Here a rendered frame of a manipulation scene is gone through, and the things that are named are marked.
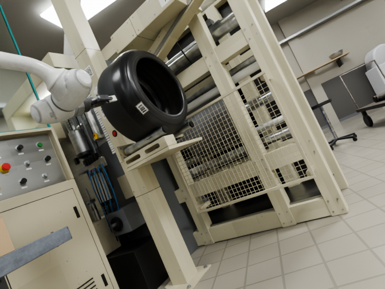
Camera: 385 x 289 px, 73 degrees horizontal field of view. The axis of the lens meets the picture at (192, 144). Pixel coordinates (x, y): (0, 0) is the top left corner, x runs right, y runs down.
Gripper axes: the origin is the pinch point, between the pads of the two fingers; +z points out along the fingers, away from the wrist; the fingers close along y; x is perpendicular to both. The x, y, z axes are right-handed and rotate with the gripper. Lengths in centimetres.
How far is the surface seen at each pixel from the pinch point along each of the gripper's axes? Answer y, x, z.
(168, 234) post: 25, 85, 13
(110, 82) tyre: 0.0, -9.0, 5.8
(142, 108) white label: -10.0, 11.8, 6.7
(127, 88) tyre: -8.8, -0.6, 5.4
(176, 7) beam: -32, -40, 62
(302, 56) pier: -33, -3, 806
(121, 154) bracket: 22.8, 26.9, 9.4
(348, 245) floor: -66, 119, 23
